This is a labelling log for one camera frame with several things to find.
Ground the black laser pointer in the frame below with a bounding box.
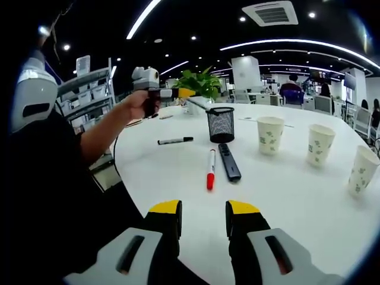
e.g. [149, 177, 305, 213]
[186, 97, 220, 116]

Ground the group of ceiling spotlights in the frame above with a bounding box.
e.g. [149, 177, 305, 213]
[62, 11, 317, 63]

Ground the red whiteboard marker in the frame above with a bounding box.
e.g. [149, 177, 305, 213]
[206, 148, 217, 191]

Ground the hanging display red text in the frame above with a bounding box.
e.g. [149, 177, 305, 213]
[308, 67, 333, 80]

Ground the black whiteboard marker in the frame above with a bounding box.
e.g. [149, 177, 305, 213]
[157, 136, 194, 145]

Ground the long ceiling light strip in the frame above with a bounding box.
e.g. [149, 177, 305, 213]
[126, 0, 163, 40]

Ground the black mesh pen holder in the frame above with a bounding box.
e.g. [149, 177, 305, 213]
[207, 106, 235, 144]

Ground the black remote control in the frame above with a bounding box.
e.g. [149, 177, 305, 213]
[218, 143, 242, 182]

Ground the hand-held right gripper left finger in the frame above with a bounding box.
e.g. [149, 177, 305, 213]
[64, 199, 183, 285]

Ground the green potted plant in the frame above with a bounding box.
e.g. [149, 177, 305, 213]
[172, 66, 223, 116]

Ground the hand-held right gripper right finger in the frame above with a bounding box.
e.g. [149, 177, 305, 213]
[224, 199, 345, 285]

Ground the grey metal storage shelf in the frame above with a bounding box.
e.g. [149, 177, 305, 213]
[56, 58, 117, 131]

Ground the white slatted appliance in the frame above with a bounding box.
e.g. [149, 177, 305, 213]
[75, 55, 91, 78]

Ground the group of white office chairs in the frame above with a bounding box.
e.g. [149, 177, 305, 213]
[233, 88, 380, 140]

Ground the white paper cup green print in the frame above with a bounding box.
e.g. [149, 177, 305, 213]
[306, 123, 336, 166]
[347, 145, 380, 197]
[256, 116, 285, 156]

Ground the ceiling air vent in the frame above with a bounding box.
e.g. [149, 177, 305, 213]
[242, 0, 299, 27]

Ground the grey mounted screen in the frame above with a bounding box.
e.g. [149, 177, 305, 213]
[344, 72, 357, 90]

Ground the person's left hand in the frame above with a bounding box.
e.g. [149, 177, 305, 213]
[121, 88, 156, 119]

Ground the table cable slot cover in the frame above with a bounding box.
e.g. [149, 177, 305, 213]
[237, 116, 295, 128]

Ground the group of white storage boxes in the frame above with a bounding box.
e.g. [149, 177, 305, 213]
[59, 80, 113, 125]

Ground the curved ceiling light strip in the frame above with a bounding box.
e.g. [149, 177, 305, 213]
[219, 38, 380, 69]

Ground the white worn device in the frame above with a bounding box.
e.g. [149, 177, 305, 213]
[11, 49, 58, 133]

